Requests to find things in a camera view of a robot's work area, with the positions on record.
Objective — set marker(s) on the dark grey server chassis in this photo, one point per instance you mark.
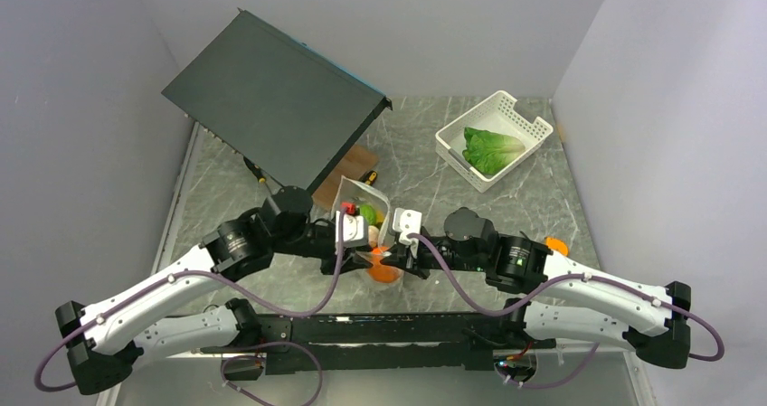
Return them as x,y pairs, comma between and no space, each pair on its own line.
272,99

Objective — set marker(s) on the green lime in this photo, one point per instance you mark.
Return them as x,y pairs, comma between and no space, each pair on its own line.
369,213

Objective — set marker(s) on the clear zip top bag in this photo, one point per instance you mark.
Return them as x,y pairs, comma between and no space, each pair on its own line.
359,193

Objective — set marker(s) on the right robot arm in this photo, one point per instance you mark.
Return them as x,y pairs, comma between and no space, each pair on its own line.
553,296

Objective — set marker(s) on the green lettuce head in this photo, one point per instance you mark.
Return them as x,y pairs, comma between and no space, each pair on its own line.
490,152

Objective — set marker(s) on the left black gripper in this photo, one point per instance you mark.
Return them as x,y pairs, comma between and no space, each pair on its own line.
353,260

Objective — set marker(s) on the orange tangerine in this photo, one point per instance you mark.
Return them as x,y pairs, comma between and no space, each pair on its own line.
379,272

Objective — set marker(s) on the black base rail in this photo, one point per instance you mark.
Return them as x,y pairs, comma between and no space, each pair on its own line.
338,342

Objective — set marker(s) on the brown wooden board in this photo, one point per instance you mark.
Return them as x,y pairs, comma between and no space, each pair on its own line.
354,164

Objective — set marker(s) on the yellow black screwdriver right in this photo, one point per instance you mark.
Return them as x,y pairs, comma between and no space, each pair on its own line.
370,177

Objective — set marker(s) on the yellow black screwdriver left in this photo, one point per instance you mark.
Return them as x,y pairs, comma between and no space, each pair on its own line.
260,178

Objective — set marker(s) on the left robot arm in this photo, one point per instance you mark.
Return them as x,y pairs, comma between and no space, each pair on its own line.
106,341

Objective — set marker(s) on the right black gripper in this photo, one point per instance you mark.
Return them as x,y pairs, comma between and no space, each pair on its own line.
403,258

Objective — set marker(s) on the white plastic basket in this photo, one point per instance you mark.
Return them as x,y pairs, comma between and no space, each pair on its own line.
496,113

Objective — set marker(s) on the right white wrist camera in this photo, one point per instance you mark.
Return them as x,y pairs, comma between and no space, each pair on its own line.
404,223

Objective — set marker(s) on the yellow black screwdriver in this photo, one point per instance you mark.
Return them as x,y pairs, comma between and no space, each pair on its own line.
260,178
370,177

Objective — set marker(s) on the small brown mushroom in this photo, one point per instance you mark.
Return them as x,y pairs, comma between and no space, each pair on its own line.
373,235

